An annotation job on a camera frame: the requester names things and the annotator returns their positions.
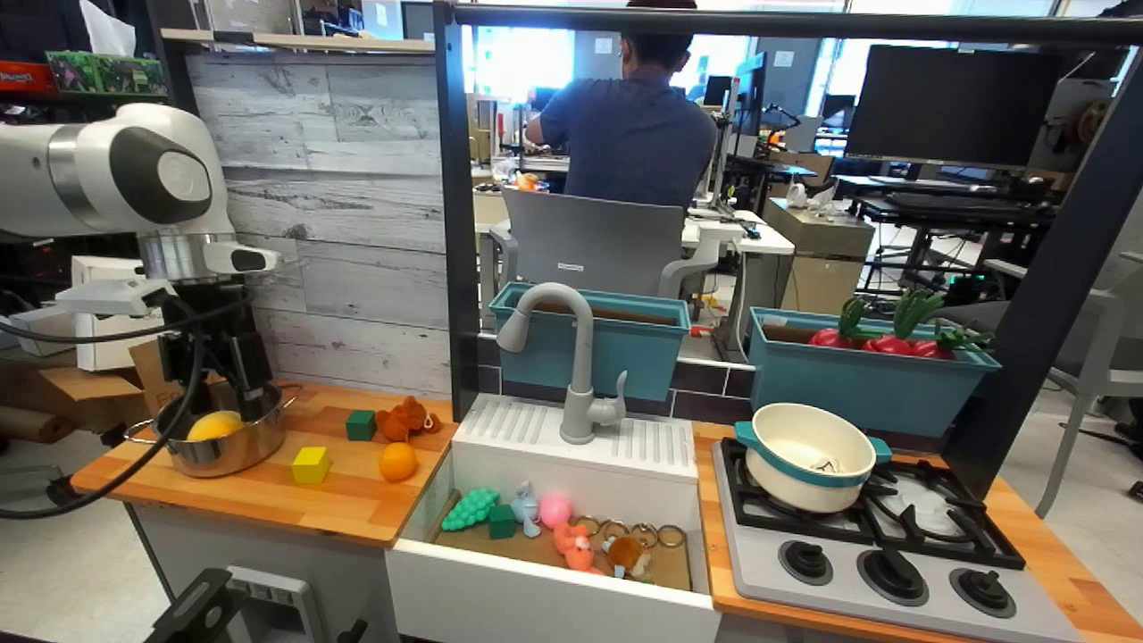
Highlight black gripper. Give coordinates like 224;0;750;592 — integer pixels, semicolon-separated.
163;277;285;428

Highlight round yellow plush toy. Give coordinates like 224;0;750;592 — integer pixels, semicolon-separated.
182;408;249;447

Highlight yellow cube block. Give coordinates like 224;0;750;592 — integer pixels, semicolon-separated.
288;442;337;490

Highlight orange red toy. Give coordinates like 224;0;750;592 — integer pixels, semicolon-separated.
375;392;444;447

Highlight orange toy ball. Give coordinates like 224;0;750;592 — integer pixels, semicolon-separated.
375;440;422;484

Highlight silver metal pot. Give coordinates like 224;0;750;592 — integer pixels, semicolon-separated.
154;389;294;483

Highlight grey toy kitchen cabinet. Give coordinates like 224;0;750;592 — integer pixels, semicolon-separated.
69;378;1143;643

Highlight green grape toy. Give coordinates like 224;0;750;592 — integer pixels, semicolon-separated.
441;483;505;534

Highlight dark green toy block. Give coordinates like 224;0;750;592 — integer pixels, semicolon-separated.
484;495;524;543

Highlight light blue toy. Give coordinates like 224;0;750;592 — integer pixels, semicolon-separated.
505;480;546;538

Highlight pink toy ball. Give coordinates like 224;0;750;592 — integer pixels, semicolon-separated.
534;490;579;531

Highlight grey toy faucet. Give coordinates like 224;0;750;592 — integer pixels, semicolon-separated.
492;277;632;447

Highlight orange pink bunny toy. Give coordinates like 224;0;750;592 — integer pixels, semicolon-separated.
546;513;603;571

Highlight white toy sink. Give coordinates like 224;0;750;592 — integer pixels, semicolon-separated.
386;389;724;643

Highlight grey toy stove top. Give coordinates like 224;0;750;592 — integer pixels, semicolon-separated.
710;432;1081;643

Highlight red green toy vegetables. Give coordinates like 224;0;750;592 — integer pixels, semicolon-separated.
809;284;981;363

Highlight white box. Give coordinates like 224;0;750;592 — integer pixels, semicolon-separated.
69;252;173;376

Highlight grey wood-look back panel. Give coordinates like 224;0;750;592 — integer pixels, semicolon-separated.
182;51;459;402

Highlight wooden shelf board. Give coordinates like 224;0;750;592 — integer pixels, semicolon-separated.
156;25;441;60

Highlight empty teal planter box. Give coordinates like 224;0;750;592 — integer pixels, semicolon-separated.
487;283;698;408

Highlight grey office chair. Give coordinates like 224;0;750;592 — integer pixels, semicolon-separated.
497;188;748;361

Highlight person in blue shirt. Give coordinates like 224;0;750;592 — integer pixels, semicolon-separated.
522;0;721;212

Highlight white bowl teal rim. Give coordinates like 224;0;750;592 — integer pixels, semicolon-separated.
730;400;897;518

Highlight tan storage box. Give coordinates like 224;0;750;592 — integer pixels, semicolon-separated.
761;193;878;265

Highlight teal planter box with vegetables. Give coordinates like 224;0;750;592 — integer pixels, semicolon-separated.
748;302;1008;442

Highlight black monitor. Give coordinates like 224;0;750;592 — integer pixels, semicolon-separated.
842;43;1069;171

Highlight light grey chair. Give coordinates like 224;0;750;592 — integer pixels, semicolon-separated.
1034;246;1143;521

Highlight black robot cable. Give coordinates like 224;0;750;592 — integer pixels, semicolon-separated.
0;283;243;521

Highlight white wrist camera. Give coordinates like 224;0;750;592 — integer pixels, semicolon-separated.
47;276;180;321

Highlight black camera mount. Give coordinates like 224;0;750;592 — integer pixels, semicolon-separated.
140;563;332;643

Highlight black kitchen frame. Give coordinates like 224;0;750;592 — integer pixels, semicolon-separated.
430;0;1143;502

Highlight brown ring toy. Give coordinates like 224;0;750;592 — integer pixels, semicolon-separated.
592;513;694;586

